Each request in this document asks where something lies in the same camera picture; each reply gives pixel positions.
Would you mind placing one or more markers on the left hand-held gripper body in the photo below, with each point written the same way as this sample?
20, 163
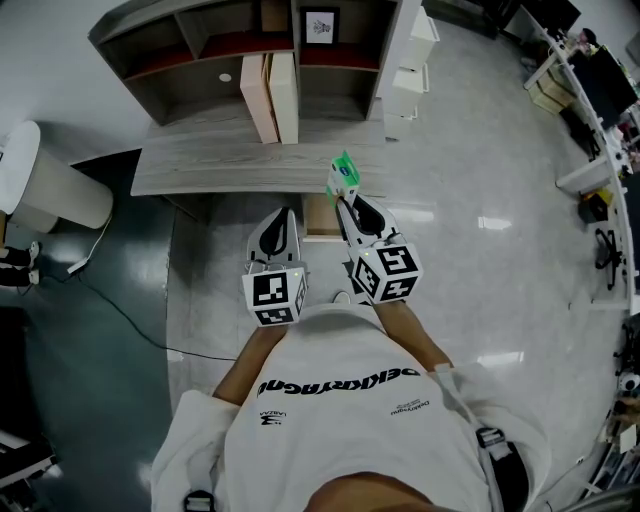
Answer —
272, 295

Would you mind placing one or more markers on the person's right forearm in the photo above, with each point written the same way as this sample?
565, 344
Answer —
415, 340

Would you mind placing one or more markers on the black computer monitor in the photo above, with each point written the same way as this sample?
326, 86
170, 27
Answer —
602, 87

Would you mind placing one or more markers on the green and white small box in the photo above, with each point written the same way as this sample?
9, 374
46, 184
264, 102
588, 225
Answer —
344, 175

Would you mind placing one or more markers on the person's white shoe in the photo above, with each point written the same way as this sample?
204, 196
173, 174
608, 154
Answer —
341, 297

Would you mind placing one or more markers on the white power strip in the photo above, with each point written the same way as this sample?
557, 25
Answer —
79, 265

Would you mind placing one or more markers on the black office chair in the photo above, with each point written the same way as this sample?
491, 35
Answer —
610, 257

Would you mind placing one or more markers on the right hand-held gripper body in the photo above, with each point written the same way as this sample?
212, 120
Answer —
385, 275

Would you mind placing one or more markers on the cardboard boxes under desk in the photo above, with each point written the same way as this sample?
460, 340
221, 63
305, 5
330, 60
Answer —
550, 90

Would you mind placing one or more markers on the brown wooden drawer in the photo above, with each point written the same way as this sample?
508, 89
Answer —
320, 220

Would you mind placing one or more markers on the small standing frame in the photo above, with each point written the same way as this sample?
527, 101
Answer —
274, 15

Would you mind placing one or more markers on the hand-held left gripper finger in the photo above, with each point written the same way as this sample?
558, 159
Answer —
285, 235
270, 240

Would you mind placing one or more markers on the long white office desk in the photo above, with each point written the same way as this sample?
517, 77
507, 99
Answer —
600, 150

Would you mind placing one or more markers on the black framed drawing picture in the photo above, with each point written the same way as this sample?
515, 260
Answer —
320, 26

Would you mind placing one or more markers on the person's left forearm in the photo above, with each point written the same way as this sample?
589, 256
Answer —
250, 365

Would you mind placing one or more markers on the cream book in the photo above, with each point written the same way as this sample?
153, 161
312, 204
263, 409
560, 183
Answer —
286, 100

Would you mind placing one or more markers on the pale pink book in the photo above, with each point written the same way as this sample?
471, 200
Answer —
255, 100

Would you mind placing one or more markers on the person's white shirt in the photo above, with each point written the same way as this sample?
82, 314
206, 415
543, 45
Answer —
350, 425

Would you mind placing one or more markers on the white drawer cabinet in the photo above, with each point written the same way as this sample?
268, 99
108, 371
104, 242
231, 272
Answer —
412, 75

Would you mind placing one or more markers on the grey wooden shelf hutch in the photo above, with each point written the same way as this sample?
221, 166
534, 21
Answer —
165, 85

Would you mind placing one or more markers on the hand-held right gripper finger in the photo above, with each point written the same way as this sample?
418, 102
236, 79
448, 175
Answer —
350, 225
371, 220

